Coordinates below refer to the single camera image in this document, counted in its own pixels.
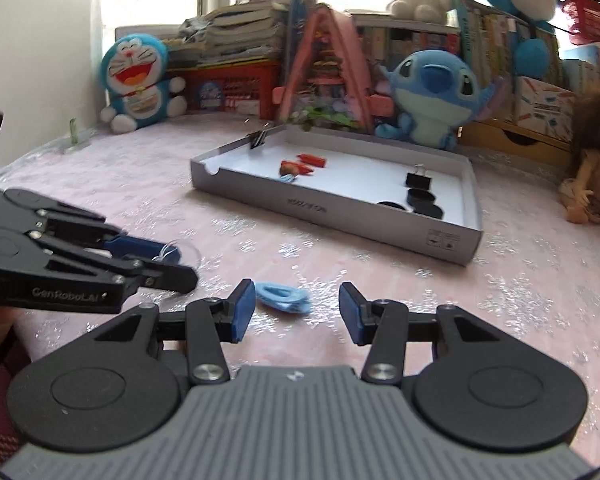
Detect red basket with sticker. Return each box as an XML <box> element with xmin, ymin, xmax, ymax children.
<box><xmin>181</xmin><ymin>59</ymin><xmax>282</xmax><ymax>120</ymax></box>

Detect pink triangular toy house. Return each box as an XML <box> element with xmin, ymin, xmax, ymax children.
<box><xmin>271</xmin><ymin>3</ymin><xmax>395</xmax><ymax>132</ymax></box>

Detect shallow grey cardboard box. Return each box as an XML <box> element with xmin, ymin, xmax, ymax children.
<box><xmin>189</xmin><ymin>124</ymin><xmax>485</xmax><ymax>267</ymax></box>

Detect small figurine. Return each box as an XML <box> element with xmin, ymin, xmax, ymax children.
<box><xmin>279</xmin><ymin>159</ymin><xmax>314</xmax><ymax>182</ymax></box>

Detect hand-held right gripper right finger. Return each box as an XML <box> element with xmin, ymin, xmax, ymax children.
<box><xmin>339</xmin><ymin>282</ymin><xmax>506</xmax><ymax>386</ymax></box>

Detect red plastic basket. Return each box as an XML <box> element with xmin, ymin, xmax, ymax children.
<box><xmin>560</xmin><ymin>0</ymin><xmax>600</xmax><ymax>47</ymax></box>

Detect brown-haired doll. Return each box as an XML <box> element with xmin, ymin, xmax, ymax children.
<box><xmin>559</xmin><ymin>84</ymin><xmax>600</xmax><ymax>232</ymax></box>

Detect black binder clip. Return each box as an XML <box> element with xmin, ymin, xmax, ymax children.
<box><xmin>404</xmin><ymin>164</ymin><xmax>434</xmax><ymax>192</ymax></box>
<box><xmin>245</xmin><ymin>119</ymin><xmax>271</xmax><ymax>151</ymax></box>

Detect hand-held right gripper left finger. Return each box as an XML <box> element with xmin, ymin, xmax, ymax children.
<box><xmin>94</xmin><ymin>279</ymin><xmax>257</xmax><ymax>386</ymax></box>

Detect clear plastic piece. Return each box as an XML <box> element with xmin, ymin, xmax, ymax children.
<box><xmin>151</xmin><ymin>240</ymin><xmax>202</xmax><ymax>267</ymax></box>

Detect hanging blue plush toy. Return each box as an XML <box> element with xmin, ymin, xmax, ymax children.
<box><xmin>479</xmin><ymin>0</ymin><xmax>563</xmax><ymax>80</ymax></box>

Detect blue robot cat plush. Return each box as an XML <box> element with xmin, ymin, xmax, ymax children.
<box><xmin>99</xmin><ymin>33</ymin><xmax>189</xmax><ymax>135</ymax></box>

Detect wooden drawer unit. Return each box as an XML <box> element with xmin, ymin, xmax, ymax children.
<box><xmin>461</xmin><ymin>116</ymin><xmax>577</xmax><ymax>167</ymax></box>

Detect white box with pencil print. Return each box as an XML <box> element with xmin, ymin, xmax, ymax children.
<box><xmin>511</xmin><ymin>75</ymin><xmax>579</xmax><ymax>142</ymax></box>

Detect pink snowflake tablecloth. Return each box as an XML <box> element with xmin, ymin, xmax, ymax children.
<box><xmin>0</xmin><ymin>110</ymin><xmax>600</xmax><ymax>467</ymax></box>

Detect blue alien plush toy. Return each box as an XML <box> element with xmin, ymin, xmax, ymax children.
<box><xmin>374</xmin><ymin>49</ymin><xmax>507</xmax><ymax>152</ymax></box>

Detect row of upright books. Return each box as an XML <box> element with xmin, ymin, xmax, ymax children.
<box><xmin>457</xmin><ymin>0</ymin><xmax>567</xmax><ymax>82</ymax></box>

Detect row of dark-spined books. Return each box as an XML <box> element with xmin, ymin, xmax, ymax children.
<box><xmin>351</xmin><ymin>9</ymin><xmax>462</xmax><ymax>97</ymax></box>

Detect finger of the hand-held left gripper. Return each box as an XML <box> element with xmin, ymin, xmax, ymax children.
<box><xmin>39</xmin><ymin>236</ymin><xmax>200</xmax><ymax>295</ymax></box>
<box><xmin>34</xmin><ymin>205</ymin><xmax>182</xmax><ymax>265</ymax></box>

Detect stack of papers and books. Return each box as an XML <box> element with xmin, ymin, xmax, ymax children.
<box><xmin>179</xmin><ymin>0</ymin><xmax>328</xmax><ymax>70</ymax></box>

